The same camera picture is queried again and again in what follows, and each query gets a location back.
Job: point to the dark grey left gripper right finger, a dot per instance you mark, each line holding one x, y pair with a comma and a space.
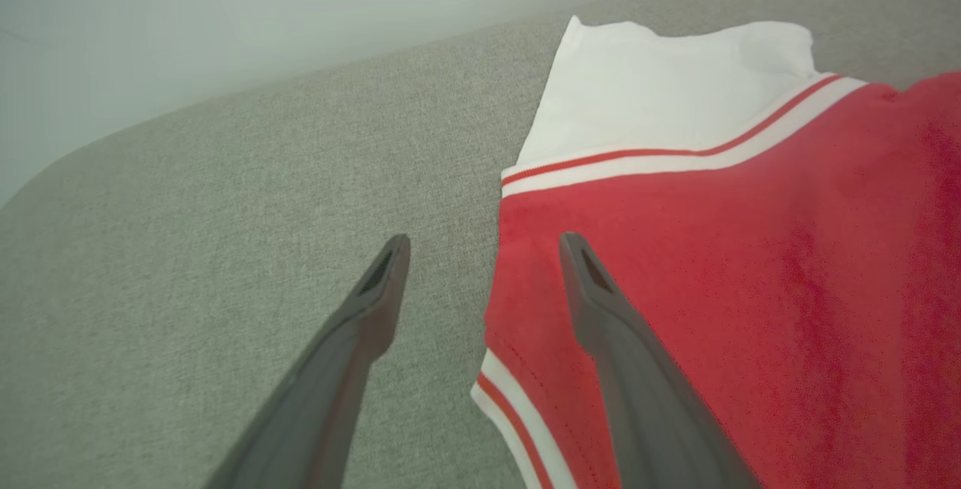
646, 406

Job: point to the red and white t-shirt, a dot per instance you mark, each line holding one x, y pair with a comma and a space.
751, 286

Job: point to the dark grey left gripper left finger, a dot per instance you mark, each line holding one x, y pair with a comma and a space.
330, 391

